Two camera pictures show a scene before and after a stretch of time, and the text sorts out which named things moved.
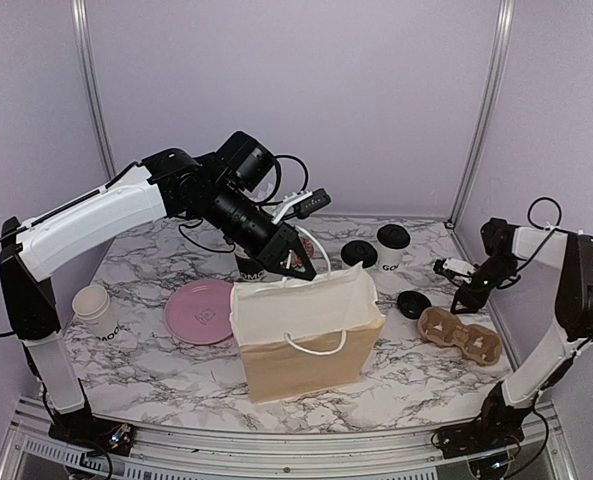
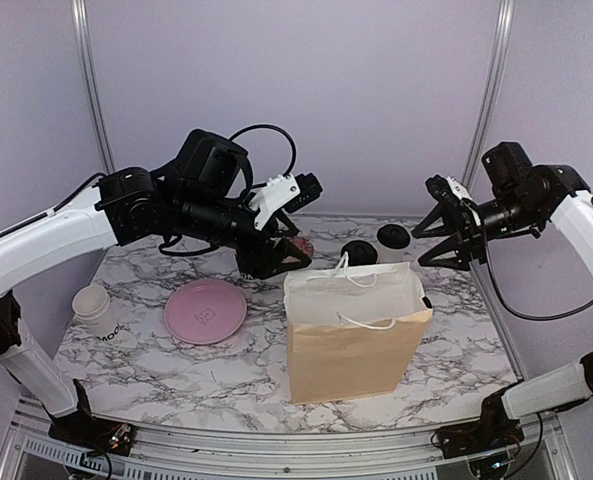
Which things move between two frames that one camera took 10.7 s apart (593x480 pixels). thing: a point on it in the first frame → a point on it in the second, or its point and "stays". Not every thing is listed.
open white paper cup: [92, 307] stays
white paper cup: [373, 269] → [362, 262]
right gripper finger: [463, 302] → [451, 245]
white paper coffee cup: [388, 258] stays
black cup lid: [356, 251] stays
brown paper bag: [305, 336] → [353, 330]
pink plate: [199, 311] stays
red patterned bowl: [308, 247] stays
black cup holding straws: [249, 269] stays
